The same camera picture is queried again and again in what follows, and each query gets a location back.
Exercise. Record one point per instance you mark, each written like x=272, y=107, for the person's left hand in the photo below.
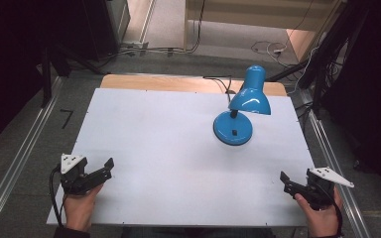
x=79, y=210

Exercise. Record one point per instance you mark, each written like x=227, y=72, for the dark curtain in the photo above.
x=6, y=66
x=373, y=82

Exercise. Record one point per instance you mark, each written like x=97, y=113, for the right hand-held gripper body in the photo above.
x=322, y=186

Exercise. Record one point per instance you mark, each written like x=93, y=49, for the blue desk lamp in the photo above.
x=249, y=99

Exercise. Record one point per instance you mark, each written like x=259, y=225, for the person's right hand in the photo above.
x=320, y=219

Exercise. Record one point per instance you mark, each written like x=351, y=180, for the grey power strip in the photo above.
x=135, y=44

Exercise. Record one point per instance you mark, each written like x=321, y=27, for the dark cabinet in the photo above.
x=102, y=26

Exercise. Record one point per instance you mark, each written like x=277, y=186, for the light wooden cabinet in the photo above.
x=297, y=39

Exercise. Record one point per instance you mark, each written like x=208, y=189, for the aluminium floor rail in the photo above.
x=339, y=165
x=16, y=162

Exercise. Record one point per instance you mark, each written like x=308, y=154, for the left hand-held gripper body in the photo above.
x=73, y=172

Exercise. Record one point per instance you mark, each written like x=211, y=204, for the black metal stand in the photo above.
x=320, y=62

